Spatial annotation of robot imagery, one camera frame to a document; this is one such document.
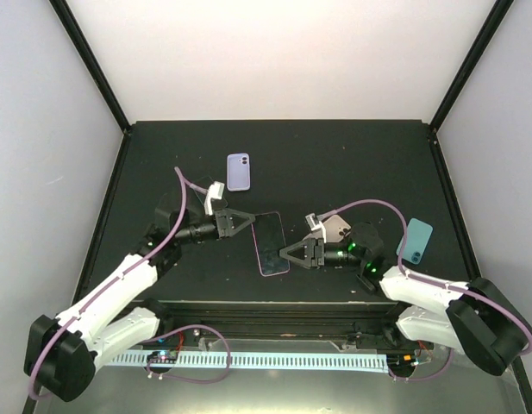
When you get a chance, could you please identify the beige phone case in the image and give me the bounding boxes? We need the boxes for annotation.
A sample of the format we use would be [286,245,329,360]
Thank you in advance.
[323,215,351,242]

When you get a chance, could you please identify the black phone case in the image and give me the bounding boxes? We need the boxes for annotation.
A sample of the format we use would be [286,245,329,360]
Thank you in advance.
[249,210,291,278]

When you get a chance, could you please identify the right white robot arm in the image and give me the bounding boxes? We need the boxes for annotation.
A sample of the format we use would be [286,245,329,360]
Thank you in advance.
[279,223,532,376]

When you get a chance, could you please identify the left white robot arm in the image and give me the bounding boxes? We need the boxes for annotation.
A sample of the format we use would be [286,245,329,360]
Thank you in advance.
[23,206,255,402]

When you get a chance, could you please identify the teal-edged black phone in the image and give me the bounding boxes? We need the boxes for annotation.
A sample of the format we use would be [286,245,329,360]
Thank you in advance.
[188,176,228,210]

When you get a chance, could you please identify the lilac phone case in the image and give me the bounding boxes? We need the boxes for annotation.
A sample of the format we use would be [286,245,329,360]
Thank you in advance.
[227,153,251,191]

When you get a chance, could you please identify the teal phone case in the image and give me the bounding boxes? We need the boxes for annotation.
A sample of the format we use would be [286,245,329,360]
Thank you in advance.
[402,218,434,265]

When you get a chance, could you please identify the right controller board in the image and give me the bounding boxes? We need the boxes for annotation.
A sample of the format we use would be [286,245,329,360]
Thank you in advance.
[386,352,424,368]

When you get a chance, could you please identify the controller board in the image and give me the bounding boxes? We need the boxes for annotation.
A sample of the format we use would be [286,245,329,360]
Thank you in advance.
[386,352,424,368]
[147,350,178,364]

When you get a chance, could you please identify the left controller board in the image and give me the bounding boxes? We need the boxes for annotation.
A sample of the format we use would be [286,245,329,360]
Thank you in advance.
[147,350,178,364]

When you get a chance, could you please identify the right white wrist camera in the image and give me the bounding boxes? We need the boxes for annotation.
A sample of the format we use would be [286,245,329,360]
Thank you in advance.
[305,213,327,242]

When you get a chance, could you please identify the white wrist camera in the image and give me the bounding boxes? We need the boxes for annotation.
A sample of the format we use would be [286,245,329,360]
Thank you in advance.
[305,213,327,242]
[203,181,227,216]

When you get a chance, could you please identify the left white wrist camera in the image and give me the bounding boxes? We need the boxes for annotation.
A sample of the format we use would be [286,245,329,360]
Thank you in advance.
[203,181,227,216]

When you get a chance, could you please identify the black front aluminium rail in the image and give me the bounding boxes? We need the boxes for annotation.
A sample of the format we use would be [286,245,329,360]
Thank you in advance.
[53,301,512,346]

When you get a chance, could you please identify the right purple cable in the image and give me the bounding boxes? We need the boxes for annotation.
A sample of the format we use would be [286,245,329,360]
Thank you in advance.
[319,198,532,383]

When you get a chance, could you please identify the purple cable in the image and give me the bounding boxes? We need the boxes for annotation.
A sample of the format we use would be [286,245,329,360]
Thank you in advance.
[319,198,532,383]
[27,166,206,400]

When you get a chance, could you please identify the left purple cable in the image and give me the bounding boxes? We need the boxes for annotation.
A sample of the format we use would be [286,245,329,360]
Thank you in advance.
[27,166,206,400]

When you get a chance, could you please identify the white slotted cable duct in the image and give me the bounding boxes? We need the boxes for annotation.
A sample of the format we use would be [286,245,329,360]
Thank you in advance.
[108,349,389,373]

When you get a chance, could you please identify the left black frame post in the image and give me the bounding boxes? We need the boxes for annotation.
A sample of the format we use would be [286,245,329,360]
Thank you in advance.
[49,0,131,134]

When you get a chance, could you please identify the black frame post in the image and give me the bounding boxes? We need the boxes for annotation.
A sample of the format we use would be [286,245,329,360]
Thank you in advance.
[49,0,131,134]
[429,0,514,134]

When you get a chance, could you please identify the right black frame post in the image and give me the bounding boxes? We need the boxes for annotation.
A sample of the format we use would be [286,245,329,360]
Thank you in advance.
[429,0,514,134]

